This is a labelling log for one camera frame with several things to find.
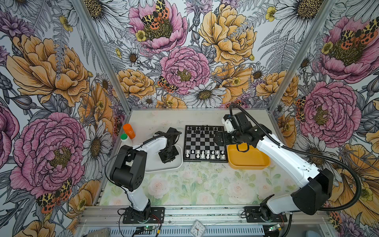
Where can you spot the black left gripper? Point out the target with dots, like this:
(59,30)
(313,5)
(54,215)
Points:
(167,159)

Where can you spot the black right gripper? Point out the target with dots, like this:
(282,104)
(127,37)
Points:
(226,140)

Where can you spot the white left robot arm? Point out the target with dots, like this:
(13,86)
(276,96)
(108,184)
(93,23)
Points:
(128,170)

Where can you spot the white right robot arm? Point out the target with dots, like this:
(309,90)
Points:
(315,185)

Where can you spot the black white chess board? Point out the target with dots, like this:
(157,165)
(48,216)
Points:
(199,145)

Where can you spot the white rectangular tray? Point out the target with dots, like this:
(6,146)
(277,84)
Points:
(154,163)

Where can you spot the yellow rectangular tray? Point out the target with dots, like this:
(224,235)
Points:
(244,156)

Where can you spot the green capped white bottle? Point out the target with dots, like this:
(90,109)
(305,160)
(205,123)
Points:
(124,137)

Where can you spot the orange capped bottle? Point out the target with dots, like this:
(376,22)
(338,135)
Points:
(129,130)

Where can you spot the small white clock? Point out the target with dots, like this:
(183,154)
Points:
(197,229)

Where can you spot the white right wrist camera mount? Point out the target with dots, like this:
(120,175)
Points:
(228,126)

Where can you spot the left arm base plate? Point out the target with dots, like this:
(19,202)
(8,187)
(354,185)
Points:
(152,215)

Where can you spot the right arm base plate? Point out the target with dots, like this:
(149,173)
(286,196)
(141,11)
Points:
(258,214)

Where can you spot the aluminium front rail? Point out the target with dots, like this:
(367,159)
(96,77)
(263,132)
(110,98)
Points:
(98,216)

